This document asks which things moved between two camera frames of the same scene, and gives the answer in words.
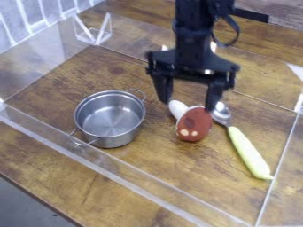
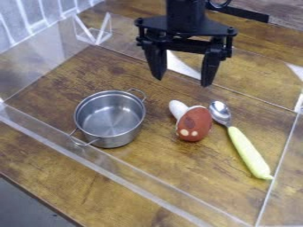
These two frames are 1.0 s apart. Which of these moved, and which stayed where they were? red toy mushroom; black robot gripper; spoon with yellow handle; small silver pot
Moved: black robot gripper
Stayed: spoon with yellow handle; small silver pot; red toy mushroom
